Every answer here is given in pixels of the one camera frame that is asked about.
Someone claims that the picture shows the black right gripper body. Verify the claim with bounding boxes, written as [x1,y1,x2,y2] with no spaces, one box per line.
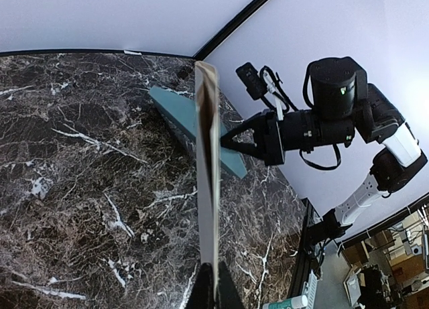
[262,110,322,166]

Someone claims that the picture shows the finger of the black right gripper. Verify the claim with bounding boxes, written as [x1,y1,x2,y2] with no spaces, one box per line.
[221,110,268,162]

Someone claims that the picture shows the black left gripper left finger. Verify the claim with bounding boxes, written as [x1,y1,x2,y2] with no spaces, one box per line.
[190,263,215,309]

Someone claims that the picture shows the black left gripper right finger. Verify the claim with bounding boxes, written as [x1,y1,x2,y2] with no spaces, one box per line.
[216,261,244,309]

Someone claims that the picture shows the beige lined letter paper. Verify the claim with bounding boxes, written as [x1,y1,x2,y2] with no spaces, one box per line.
[194,61,221,291]

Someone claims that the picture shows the teal envelope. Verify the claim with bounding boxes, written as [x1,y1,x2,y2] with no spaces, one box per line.
[149,86,247,178]

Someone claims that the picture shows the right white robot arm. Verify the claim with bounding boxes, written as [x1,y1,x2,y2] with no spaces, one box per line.
[221,57,428,245]

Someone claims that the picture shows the white green glue stick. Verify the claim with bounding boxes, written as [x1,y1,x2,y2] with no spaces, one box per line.
[262,295,308,309]

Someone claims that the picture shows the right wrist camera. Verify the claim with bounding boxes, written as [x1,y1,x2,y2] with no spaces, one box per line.
[235,62,267,101]

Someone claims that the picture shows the white slotted cable duct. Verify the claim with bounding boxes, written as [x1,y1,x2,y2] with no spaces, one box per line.
[302,269,318,309]

